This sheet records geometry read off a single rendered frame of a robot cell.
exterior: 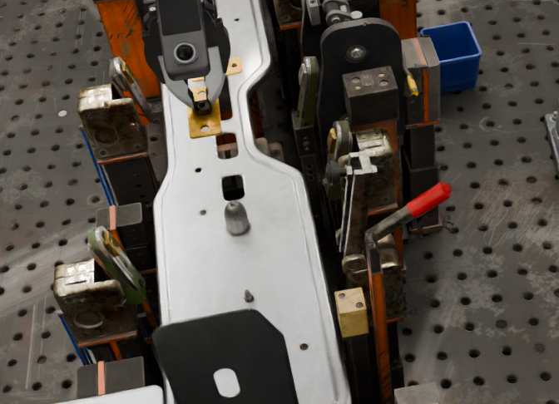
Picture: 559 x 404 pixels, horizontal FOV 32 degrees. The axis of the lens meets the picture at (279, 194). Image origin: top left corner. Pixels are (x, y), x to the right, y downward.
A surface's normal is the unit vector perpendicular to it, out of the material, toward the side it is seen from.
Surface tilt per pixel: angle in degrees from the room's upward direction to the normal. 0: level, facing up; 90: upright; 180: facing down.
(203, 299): 0
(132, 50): 90
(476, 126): 0
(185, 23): 31
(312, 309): 0
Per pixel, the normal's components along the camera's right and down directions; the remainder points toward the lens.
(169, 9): -0.01, -0.21
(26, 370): -0.12, -0.67
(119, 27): 0.14, 0.72
